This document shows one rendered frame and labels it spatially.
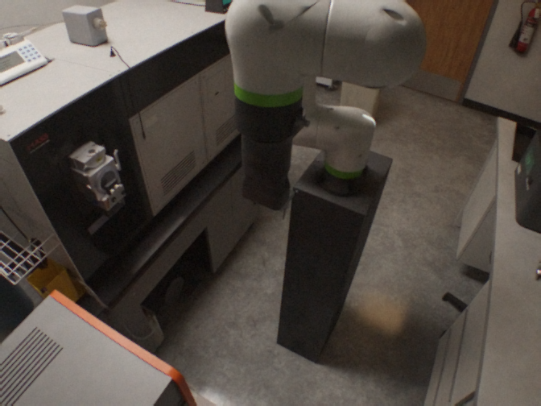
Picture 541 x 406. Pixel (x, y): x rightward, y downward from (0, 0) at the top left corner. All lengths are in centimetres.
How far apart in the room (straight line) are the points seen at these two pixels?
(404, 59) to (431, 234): 245
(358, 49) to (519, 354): 113
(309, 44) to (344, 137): 63
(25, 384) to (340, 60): 88
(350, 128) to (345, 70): 60
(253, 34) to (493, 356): 114
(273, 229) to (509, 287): 161
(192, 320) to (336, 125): 150
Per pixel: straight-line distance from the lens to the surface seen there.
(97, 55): 140
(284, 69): 44
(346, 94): 350
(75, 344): 95
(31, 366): 97
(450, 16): 442
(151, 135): 140
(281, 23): 42
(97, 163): 115
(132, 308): 162
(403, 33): 42
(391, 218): 280
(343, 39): 41
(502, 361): 131
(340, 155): 106
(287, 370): 204
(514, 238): 167
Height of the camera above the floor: 191
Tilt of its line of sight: 44 degrees down
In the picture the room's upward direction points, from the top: 3 degrees clockwise
